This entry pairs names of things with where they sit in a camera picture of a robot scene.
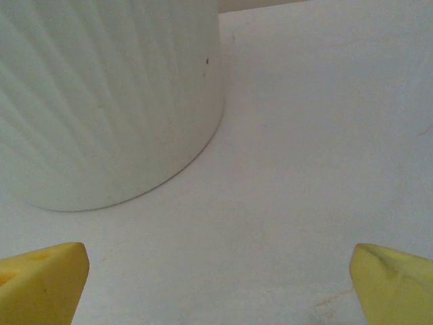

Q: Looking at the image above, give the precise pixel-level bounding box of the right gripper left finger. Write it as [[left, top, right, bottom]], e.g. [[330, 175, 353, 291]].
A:
[[0, 242, 91, 325]]

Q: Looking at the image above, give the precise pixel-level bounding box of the white ribbed bin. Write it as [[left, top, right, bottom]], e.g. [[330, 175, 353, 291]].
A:
[[0, 0, 227, 213]]

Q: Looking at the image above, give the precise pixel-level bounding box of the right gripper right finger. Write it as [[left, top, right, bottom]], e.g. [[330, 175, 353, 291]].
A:
[[349, 242, 433, 325]]

